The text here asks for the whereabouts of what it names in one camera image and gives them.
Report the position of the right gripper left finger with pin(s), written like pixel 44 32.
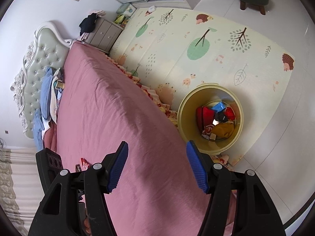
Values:
pixel 59 214

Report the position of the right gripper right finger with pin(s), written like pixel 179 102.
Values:
pixel 255 212

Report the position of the amber bottle gold cap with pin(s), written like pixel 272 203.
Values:
pixel 221 131

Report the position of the red cloth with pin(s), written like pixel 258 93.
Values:
pixel 229 113

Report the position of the red zipper pouch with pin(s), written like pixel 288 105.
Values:
pixel 204 117

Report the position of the blue nasal spray box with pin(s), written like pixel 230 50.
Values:
pixel 220 106

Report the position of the yellow trash bin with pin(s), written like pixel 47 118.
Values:
pixel 208 95

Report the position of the person's left hand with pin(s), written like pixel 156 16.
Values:
pixel 86 223

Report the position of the red candy wrapper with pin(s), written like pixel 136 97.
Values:
pixel 83 166

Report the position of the white curtain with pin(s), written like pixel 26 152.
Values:
pixel 21 190

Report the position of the pink folded blanket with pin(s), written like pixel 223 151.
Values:
pixel 50 137

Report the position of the red white snack wrapper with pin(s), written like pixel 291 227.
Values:
pixel 207 131

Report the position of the pink bed sheet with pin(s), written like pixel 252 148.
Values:
pixel 100 107

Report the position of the cream pillow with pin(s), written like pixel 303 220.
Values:
pixel 56 95

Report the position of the black sock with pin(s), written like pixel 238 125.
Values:
pixel 221 117

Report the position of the small bottle by pillows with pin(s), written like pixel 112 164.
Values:
pixel 59 85

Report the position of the blue pillow right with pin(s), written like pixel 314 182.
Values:
pixel 42 114

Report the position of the green tufted headboard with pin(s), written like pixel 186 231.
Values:
pixel 48 49

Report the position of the grey nightstand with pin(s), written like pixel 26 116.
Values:
pixel 104 35

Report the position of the black clothes on nightstand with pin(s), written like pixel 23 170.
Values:
pixel 88 24

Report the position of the cartoon play mat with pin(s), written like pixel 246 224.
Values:
pixel 173 51

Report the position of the green white storage box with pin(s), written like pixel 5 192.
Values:
pixel 126 9

